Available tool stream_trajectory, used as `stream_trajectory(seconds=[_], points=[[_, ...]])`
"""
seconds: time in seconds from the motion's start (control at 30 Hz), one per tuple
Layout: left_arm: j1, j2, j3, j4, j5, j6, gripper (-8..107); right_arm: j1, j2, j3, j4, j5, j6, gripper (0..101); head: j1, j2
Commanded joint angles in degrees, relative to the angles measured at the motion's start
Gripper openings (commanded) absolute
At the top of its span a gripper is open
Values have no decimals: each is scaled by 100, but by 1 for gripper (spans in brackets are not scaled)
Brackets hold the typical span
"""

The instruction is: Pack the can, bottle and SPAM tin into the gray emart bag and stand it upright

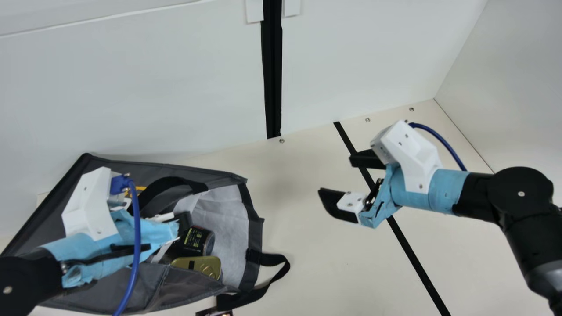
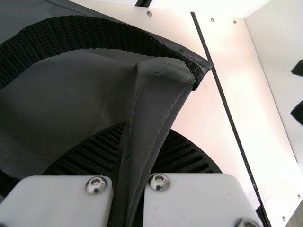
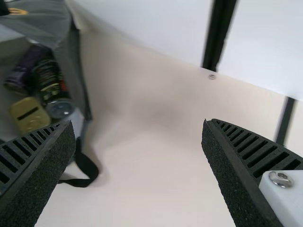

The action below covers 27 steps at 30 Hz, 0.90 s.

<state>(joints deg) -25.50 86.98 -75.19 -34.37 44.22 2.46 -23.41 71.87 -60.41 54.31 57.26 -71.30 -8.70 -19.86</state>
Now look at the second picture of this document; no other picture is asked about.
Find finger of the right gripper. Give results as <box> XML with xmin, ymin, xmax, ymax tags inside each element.
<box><xmin>291</xmin><ymin>60</ymin><xmax>303</xmax><ymax>77</ymax></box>
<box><xmin>290</xmin><ymin>100</ymin><xmax>303</xmax><ymax>126</ymax></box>

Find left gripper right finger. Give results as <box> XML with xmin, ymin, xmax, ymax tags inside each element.
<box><xmin>141</xmin><ymin>129</ymin><xmax>262</xmax><ymax>227</ymax></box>

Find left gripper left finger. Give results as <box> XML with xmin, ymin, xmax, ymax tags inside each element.
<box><xmin>0</xmin><ymin>121</ymin><xmax>130</xmax><ymax>227</ymax></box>

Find dark grey bag with straps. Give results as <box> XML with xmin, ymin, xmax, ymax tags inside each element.
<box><xmin>0</xmin><ymin>0</ymin><xmax>214</xmax><ymax>227</ymax></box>

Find black strip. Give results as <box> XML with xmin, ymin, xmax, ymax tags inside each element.
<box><xmin>190</xmin><ymin>11</ymin><xmax>272</xmax><ymax>227</ymax></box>

